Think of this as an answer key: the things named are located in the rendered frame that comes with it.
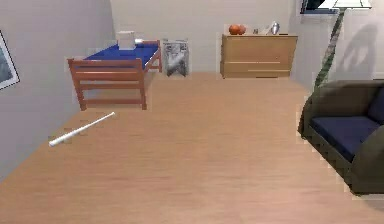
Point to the light wooden dresser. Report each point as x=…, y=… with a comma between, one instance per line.
x=256, y=55

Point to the brown wooden bed blue mattress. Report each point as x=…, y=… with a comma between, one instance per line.
x=110, y=71

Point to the orange basketball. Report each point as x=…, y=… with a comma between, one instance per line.
x=236, y=29

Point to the white pillow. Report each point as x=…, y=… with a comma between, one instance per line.
x=126, y=40

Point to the white baseball bat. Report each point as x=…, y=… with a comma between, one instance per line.
x=80, y=130

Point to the silver pointed ornament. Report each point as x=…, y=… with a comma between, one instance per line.
x=274, y=28

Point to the floor lamp white shade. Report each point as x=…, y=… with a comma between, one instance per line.
x=331, y=46

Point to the olive armchair blue cushions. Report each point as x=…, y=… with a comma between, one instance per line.
x=346, y=133

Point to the dark window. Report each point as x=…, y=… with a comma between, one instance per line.
x=315, y=6

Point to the framed wall picture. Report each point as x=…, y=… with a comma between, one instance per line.
x=5, y=66

